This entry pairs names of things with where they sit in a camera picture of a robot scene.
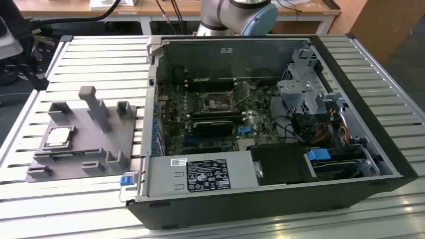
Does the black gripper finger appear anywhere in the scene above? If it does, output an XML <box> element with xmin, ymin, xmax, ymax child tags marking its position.
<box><xmin>23</xmin><ymin>30</ymin><xmax>56</xmax><ymax>91</ymax></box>

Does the CPU with silver top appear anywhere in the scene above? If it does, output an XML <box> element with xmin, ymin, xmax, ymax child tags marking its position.
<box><xmin>46</xmin><ymin>127</ymin><xmax>75</xmax><ymax>145</ymax></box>

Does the CPU socket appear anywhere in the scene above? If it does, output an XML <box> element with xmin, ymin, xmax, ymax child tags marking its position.
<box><xmin>203</xmin><ymin>92</ymin><xmax>239</xmax><ymax>112</ymax></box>

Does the grey parts rack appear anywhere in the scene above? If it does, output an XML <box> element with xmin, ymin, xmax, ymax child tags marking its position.
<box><xmin>24</xmin><ymin>86</ymin><xmax>139</xmax><ymax>184</ymax></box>

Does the green RAM stick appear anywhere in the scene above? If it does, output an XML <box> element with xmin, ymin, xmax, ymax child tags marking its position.
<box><xmin>50</xmin><ymin>151</ymin><xmax>84</xmax><ymax>158</ymax></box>

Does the wooden desk with white legs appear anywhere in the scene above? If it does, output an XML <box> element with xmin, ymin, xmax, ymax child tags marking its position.
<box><xmin>18</xmin><ymin>0</ymin><xmax>343</xmax><ymax>37</ymax></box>

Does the silver power supply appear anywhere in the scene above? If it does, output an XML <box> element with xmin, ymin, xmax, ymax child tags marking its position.
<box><xmin>146</xmin><ymin>155</ymin><xmax>260</xmax><ymax>198</ymax></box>

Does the black graphics card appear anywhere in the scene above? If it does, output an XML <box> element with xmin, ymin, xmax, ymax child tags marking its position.
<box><xmin>192</xmin><ymin>120</ymin><xmax>235</xmax><ymax>137</ymax></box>

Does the metal socket cover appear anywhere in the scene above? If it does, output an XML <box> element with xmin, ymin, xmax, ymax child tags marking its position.
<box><xmin>231</xmin><ymin>81</ymin><xmax>258</xmax><ymax>107</ymax></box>

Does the green motherboard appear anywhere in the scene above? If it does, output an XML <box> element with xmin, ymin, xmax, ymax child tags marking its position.
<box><xmin>155</xmin><ymin>81</ymin><xmax>286</xmax><ymax>155</ymax></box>

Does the silver drive cage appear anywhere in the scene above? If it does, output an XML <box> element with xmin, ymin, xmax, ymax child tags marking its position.
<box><xmin>276</xmin><ymin>46</ymin><xmax>351</xmax><ymax>118</ymax></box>

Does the black PC case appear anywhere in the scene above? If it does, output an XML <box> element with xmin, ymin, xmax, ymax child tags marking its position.
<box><xmin>126</xmin><ymin>33</ymin><xmax>420</xmax><ymax>231</ymax></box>

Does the black plastic shroud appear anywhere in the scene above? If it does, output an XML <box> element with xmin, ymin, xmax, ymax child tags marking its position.
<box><xmin>247</xmin><ymin>144</ymin><xmax>320</xmax><ymax>186</ymax></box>

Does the hard disk in blue carrier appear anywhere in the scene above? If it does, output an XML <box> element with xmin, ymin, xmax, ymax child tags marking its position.
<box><xmin>306</xmin><ymin>147</ymin><xmax>364</xmax><ymax>180</ymax></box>

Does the wooden cabinet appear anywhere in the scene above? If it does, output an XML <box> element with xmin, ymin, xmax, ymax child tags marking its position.
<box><xmin>348</xmin><ymin>0</ymin><xmax>425</xmax><ymax>64</ymax></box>

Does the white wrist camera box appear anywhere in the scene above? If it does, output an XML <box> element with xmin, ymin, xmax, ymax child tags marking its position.
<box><xmin>0</xmin><ymin>10</ymin><xmax>24</xmax><ymax>61</ymax></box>

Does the thick black cable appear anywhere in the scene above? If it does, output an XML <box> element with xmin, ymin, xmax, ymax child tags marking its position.
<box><xmin>31</xmin><ymin>0</ymin><xmax>120</xmax><ymax>26</ymax></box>

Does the black wire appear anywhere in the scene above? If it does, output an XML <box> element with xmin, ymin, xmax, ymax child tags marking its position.
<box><xmin>271</xmin><ymin>115</ymin><xmax>308</xmax><ymax>144</ymax></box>

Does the yellow orange wire bundle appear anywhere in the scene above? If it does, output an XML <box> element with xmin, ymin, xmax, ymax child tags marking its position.
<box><xmin>314</xmin><ymin>123</ymin><xmax>354</xmax><ymax>145</ymax></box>

